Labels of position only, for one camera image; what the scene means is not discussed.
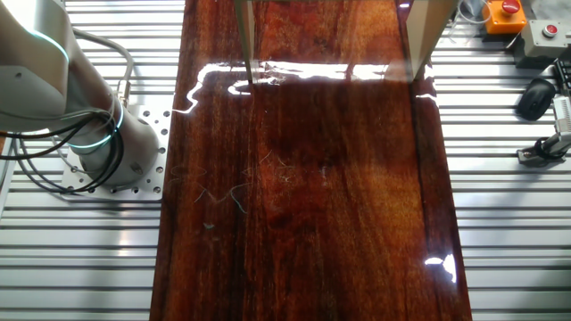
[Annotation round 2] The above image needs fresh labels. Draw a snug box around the beige shelf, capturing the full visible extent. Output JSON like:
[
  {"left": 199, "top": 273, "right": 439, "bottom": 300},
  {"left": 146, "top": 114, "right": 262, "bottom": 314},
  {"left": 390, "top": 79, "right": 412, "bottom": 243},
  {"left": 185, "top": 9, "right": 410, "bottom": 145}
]
[{"left": 234, "top": 0, "right": 460, "bottom": 85}]

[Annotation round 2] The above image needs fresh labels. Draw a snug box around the red-brown wooden board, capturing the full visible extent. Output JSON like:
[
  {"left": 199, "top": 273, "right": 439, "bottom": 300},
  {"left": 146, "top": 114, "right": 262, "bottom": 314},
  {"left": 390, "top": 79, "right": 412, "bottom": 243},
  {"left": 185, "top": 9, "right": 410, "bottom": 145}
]
[{"left": 149, "top": 0, "right": 473, "bottom": 321}]

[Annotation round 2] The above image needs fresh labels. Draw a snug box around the black metal clamp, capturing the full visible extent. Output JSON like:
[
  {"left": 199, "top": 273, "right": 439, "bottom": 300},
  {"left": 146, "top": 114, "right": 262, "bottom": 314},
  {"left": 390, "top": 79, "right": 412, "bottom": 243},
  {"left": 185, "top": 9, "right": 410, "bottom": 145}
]
[{"left": 517, "top": 133, "right": 571, "bottom": 169}]

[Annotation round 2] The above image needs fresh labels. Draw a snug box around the black computer mouse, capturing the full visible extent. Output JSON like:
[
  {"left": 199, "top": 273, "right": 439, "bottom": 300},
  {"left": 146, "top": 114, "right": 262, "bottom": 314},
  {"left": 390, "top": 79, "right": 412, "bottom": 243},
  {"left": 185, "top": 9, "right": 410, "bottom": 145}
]
[{"left": 516, "top": 78, "right": 558, "bottom": 121}]

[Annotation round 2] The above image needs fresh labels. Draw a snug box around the orange emergency stop box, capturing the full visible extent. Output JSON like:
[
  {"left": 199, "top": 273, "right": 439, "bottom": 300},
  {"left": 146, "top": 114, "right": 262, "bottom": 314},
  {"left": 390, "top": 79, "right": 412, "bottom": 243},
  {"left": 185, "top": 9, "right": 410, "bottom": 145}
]
[{"left": 482, "top": 0, "right": 528, "bottom": 36}]

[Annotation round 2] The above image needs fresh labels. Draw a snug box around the grey box with red button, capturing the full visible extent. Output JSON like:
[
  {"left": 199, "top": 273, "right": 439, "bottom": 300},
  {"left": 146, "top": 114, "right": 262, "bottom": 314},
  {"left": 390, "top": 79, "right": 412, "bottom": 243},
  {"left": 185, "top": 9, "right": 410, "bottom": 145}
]
[{"left": 520, "top": 18, "right": 571, "bottom": 59}]

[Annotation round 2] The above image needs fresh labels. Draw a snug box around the black keyboard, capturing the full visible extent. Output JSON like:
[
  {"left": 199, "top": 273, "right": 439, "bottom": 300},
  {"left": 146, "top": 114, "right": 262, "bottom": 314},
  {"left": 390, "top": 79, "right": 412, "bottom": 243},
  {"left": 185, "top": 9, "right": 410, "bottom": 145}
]
[{"left": 554, "top": 59, "right": 571, "bottom": 97}]

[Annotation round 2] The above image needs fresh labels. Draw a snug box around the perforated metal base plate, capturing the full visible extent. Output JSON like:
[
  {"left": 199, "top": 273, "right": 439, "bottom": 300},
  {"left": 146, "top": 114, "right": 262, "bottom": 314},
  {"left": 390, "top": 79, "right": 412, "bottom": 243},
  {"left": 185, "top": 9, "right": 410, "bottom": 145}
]
[{"left": 60, "top": 105, "right": 173, "bottom": 202}]

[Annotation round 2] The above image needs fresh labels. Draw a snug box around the black cable bundle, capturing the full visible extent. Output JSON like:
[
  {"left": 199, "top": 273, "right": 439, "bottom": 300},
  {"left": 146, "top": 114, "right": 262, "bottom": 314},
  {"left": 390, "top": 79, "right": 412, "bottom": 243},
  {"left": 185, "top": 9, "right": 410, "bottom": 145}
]
[{"left": 0, "top": 109, "right": 126, "bottom": 195}]

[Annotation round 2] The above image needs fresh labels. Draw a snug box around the grey cable with metal connector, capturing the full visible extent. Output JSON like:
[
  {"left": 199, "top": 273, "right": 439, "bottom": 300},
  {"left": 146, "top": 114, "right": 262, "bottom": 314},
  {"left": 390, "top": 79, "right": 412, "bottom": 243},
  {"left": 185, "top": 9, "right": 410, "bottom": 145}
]
[{"left": 70, "top": 27, "right": 136, "bottom": 109}]

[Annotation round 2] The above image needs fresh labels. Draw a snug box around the silver finned camera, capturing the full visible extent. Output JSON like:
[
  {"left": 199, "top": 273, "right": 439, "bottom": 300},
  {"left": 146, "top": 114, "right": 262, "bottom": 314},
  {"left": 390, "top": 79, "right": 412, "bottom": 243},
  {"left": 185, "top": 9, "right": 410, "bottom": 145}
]
[{"left": 551, "top": 95, "right": 571, "bottom": 155}]

